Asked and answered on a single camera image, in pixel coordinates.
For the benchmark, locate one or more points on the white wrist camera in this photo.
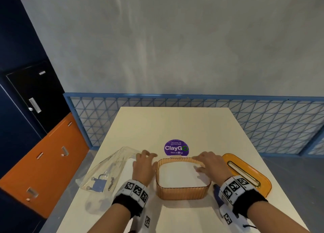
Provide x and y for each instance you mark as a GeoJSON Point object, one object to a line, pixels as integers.
{"type": "Point", "coordinates": [227, 219]}
{"type": "Point", "coordinates": [146, 221]}

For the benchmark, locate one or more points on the black wristband with marker tags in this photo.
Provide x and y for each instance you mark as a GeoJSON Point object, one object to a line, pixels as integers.
{"type": "Point", "coordinates": [250, 202]}
{"type": "Point", "coordinates": [126, 205]}

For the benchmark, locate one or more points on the orange transparent tissue box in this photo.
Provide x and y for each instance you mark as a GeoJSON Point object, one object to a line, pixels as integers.
{"type": "Point", "coordinates": [182, 193]}

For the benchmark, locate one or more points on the white tissue bundle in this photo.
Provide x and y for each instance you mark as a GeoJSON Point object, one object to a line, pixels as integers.
{"type": "Point", "coordinates": [182, 177]}

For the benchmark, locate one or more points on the person's left hand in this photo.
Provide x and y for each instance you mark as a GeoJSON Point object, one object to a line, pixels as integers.
{"type": "Point", "coordinates": [144, 167]}

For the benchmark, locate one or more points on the orange locker cabinet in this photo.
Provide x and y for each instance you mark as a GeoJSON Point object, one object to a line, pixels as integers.
{"type": "Point", "coordinates": [38, 179]}

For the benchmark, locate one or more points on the person's right hand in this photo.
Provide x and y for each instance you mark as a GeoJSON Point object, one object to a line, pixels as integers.
{"type": "Point", "coordinates": [216, 167]}

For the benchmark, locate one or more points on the person's left forearm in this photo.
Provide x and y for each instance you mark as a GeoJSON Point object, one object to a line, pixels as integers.
{"type": "Point", "coordinates": [111, 220]}

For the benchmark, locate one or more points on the cat print tissue pack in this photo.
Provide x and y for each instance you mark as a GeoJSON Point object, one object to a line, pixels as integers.
{"type": "Point", "coordinates": [101, 169]}

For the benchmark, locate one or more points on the blue cleaning cloth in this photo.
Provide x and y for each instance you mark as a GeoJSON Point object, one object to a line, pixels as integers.
{"type": "Point", "coordinates": [216, 192]}

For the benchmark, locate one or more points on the round purple sticker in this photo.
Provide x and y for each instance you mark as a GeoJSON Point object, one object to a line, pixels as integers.
{"type": "Point", "coordinates": [176, 142]}

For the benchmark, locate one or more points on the dark blue locker bank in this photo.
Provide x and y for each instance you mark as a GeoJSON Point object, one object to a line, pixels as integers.
{"type": "Point", "coordinates": [17, 50]}

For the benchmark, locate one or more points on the orange slotted lid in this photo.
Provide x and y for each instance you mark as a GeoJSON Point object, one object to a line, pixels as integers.
{"type": "Point", "coordinates": [264, 187]}

